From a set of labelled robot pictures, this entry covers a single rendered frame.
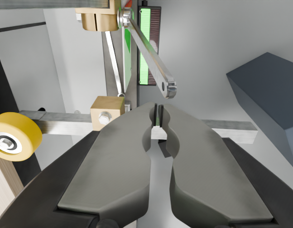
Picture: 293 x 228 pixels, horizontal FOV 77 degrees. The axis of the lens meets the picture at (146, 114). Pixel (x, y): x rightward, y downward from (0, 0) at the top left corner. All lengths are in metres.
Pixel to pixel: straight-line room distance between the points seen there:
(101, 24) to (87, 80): 0.33
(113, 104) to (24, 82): 0.23
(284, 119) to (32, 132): 0.77
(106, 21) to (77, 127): 0.19
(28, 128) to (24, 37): 0.22
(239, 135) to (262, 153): 1.39
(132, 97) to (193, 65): 0.77
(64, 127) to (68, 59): 0.26
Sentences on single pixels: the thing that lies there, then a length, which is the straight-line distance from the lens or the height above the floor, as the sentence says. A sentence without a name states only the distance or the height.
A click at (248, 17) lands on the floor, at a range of 1.23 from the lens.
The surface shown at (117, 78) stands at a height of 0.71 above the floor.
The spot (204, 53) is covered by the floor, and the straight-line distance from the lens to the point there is 1.19.
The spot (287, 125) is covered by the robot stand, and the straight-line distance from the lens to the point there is 0.79.
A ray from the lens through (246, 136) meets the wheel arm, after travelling 0.37.
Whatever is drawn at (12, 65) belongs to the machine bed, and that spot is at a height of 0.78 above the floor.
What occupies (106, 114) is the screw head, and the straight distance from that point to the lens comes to 0.30.
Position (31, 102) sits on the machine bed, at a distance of 0.50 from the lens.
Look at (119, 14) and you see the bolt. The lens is 0.27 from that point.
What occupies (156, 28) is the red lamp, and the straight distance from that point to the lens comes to 0.42.
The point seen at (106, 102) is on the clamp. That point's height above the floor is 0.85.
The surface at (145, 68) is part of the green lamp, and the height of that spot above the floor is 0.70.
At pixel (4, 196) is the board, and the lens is 0.50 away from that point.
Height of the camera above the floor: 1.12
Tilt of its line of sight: 59 degrees down
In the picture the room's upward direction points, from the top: 176 degrees counter-clockwise
